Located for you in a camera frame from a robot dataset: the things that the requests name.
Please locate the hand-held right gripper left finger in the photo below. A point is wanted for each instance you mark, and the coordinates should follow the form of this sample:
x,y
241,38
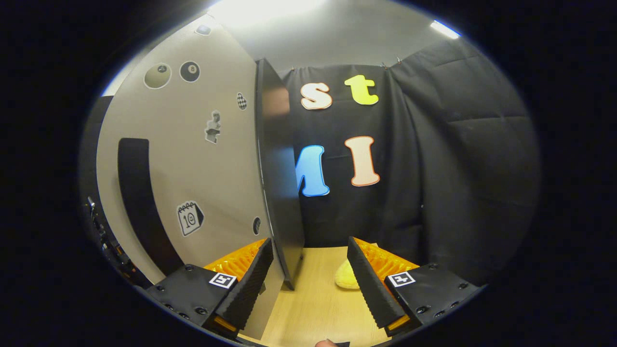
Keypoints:
x,y
248,284

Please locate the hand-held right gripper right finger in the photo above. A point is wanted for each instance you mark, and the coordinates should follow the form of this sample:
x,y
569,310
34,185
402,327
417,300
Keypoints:
x,y
368,284

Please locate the dark grey cabinet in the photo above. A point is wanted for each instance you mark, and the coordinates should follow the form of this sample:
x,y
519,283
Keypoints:
x,y
282,193

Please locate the grey cabinet door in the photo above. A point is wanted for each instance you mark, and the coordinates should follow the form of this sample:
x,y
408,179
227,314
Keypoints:
x,y
217,173

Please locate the yellow round sponge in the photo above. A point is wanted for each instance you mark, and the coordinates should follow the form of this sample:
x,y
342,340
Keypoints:
x,y
346,277

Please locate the black backdrop cloth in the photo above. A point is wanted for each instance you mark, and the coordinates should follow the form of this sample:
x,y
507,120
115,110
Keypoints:
x,y
458,168

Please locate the narrow ceiling light strip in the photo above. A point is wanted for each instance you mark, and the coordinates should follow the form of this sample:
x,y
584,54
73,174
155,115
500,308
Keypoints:
x,y
444,30

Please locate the large ceiling light panel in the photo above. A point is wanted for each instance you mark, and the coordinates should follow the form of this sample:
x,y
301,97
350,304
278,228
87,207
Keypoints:
x,y
267,10

